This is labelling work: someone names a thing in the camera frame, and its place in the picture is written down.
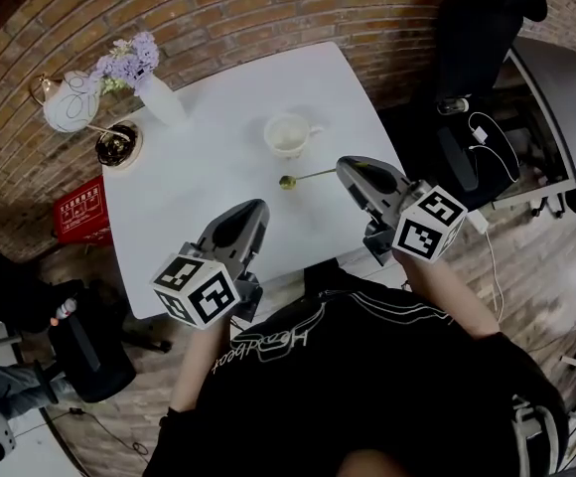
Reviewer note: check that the black jacket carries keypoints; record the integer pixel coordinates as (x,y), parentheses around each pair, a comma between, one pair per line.
(10,286)

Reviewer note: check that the red box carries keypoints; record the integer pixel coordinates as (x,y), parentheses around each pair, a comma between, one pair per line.
(80,211)

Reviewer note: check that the person's left forearm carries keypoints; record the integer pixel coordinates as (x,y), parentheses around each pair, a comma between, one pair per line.
(196,365)

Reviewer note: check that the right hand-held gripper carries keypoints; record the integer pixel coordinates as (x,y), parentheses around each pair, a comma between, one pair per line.
(424,226)

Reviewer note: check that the red capped bottle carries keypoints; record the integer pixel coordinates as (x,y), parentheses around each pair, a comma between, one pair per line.
(65,308)

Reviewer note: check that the tall black office chair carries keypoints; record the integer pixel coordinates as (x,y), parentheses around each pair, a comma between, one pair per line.
(472,38)

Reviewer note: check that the grey desk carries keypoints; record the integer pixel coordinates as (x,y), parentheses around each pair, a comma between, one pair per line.
(561,92)

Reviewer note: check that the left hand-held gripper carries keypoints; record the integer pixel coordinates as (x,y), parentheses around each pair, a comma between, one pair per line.
(203,286)

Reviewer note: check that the person's black printed t-shirt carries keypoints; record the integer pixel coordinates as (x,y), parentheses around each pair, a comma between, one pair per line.
(367,380)

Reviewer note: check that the green and gold spoon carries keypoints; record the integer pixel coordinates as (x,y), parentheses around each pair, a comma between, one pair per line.
(288,182)

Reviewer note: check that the low black office chair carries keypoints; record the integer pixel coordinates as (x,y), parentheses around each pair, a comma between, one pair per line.
(92,356)

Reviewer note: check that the purple flower bunch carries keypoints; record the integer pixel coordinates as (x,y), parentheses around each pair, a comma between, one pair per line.
(131,60)

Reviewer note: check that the person's right forearm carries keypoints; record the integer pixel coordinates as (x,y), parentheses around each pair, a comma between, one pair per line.
(442,291)

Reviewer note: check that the white cup container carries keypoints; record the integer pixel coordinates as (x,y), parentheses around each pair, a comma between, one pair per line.
(286,136)

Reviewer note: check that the white vase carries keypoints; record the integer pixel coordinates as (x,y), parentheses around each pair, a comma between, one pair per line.
(163,102)

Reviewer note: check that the white globe gold lamp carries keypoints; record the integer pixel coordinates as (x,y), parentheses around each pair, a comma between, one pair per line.
(69,102)

